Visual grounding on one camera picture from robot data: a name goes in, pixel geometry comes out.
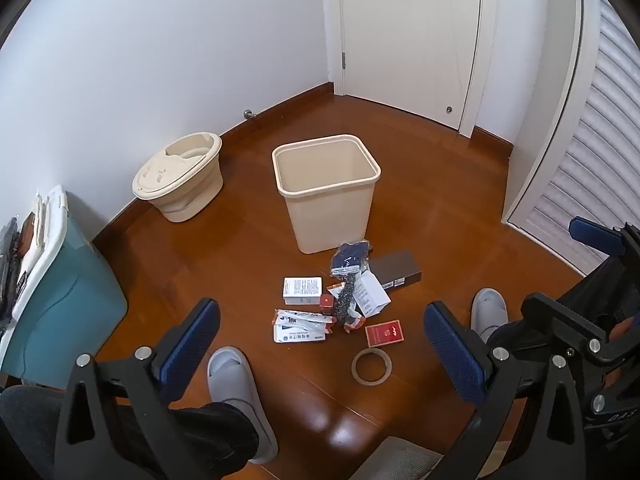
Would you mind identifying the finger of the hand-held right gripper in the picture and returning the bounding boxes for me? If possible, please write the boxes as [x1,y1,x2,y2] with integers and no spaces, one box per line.
[521,294,629,367]
[569,216,640,262]

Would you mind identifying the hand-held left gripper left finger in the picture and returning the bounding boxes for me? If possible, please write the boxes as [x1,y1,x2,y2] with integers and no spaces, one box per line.
[54,298,221,480]

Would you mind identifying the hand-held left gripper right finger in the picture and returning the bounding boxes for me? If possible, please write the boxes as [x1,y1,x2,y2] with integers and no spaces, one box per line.
[423,301,589,480]

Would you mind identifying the beige square waste bin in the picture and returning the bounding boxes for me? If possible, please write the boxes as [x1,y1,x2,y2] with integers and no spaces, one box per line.
[271,134,382,255]

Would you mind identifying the person's right leg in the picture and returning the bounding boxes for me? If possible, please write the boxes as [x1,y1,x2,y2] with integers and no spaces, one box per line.
[486,317,561,361]

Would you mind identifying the person's leg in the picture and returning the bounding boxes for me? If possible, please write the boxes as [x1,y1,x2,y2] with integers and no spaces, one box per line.
[0,385,261,480]
[486,317,561,361]

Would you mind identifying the grey slipper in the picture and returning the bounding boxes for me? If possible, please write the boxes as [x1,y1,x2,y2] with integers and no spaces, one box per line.
[470,288,510,344]
[207,346,279,465]

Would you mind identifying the red card box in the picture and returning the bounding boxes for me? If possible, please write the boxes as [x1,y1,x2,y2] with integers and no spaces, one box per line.
[364,318,404,348]

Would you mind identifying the clear tape roll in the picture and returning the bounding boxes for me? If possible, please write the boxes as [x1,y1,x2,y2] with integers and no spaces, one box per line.
[351,348,393,386]

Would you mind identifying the person's left leg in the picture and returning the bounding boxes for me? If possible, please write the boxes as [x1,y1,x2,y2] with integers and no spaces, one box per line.
[0,385,261,480]

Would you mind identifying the white open carton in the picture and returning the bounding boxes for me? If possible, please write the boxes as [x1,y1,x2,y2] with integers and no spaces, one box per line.
[351,271,392,319]

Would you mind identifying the dark brown flat box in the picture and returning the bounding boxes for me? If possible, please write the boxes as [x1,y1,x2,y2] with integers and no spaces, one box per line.
[372,250,423,291]

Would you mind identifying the white louvered closet door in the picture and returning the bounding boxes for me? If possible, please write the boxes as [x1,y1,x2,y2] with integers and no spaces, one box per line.
[502,0,640,277]

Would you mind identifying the white printed sachet packets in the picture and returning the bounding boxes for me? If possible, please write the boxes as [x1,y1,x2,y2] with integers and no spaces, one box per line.
[274,308,337,333]

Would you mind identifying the grey fabric cushion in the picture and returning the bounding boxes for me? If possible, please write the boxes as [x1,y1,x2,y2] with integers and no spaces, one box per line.
[349,435,447,480]

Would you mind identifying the white printed medicine box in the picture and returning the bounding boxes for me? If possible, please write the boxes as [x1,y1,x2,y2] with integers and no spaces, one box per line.
[282,276,325,307]

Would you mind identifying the dark mesh scrubber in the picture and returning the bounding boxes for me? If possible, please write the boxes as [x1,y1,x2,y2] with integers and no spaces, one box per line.
[327,280,358,326]

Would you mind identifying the teal storage box white lid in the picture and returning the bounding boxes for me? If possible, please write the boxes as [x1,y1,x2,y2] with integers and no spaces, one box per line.
[0,184,129,391]

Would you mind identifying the dark blue sock packet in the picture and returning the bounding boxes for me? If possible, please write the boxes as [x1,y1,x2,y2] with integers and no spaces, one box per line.
[330,240,374,277]

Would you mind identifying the beige lidded bucket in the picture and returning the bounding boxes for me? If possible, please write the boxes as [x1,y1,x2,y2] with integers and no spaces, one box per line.
[132,131,223,223]

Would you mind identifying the dark bag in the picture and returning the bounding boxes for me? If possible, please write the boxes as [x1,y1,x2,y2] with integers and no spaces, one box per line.
[0,212,38,333]

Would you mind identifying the white room door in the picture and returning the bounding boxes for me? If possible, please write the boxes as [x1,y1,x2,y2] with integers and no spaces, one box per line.
[334,0,488,134]

